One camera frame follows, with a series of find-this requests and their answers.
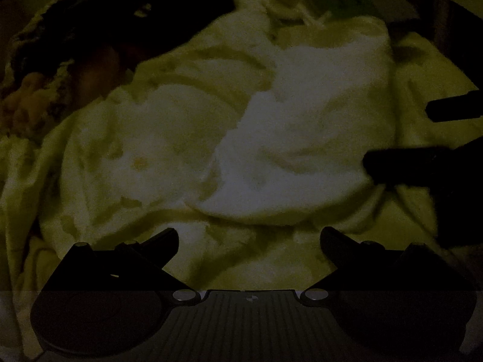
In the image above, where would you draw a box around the pale bed sheet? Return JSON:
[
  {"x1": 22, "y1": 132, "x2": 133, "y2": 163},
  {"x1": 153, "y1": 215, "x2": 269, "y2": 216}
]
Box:
[{"x1": 1, "y1": 0, "x2": 482, "y2": 361}]

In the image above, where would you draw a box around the white small shirt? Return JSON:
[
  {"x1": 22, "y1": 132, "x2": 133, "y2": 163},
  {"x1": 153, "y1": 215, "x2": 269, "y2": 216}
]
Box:
[{"x1": 40, "y1": 15, "x2": 395, "y2": 253}]

